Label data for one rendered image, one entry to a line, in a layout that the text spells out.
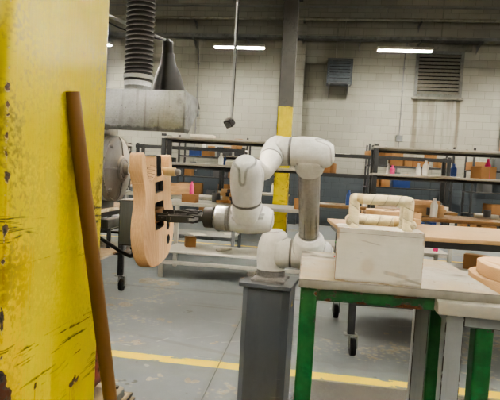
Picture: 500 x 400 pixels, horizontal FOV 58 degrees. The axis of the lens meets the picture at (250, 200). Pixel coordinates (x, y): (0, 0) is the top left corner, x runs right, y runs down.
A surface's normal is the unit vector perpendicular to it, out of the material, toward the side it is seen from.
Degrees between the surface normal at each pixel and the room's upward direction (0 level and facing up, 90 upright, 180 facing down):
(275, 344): 90
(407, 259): 90
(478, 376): 90
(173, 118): 90
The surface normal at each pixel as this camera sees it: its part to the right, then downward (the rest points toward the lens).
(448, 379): -0.18, 0.04
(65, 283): 0.99, 0.06
